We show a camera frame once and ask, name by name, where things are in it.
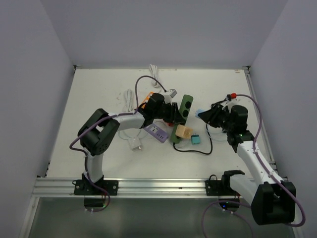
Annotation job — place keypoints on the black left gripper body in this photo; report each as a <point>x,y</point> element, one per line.
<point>167,113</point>

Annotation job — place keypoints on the green power strip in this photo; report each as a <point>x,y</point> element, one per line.
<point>187,101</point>

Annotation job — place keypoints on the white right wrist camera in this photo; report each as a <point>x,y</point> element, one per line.
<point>230,101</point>

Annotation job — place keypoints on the white cord bundle purple strip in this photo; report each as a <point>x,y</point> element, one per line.
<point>128,101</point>

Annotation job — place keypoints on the white cord bundle orange strip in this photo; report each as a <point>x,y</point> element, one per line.
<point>155,74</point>

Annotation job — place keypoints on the light blue charger plug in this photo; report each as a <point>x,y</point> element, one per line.
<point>198,112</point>

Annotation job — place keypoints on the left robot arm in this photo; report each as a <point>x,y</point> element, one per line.
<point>96,135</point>

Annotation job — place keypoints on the dark teal charger plug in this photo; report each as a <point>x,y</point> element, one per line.
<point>195,139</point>

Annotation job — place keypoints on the purple power strip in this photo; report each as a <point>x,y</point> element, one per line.
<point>158,133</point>

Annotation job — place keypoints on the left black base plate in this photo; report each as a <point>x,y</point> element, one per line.
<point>83,187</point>

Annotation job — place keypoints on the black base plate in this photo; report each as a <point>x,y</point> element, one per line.
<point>83,187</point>
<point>226,189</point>

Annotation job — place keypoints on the beige cube adapter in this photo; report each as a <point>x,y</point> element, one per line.
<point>184,132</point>

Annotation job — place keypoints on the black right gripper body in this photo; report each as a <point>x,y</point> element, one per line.
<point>224,123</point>

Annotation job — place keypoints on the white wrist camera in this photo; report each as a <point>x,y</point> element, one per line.
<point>230,101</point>
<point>169,95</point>

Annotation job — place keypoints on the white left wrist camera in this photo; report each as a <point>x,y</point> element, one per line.
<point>169,95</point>

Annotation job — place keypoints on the white charger plug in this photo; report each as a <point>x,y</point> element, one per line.
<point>135,143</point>

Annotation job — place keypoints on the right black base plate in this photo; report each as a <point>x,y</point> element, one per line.
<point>226,189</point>

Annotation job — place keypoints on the orange power strip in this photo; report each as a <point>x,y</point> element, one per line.
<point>146,99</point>

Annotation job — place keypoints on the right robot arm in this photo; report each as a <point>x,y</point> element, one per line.
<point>270,198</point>

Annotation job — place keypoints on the aluminium front rail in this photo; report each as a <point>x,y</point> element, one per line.
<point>144,188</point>

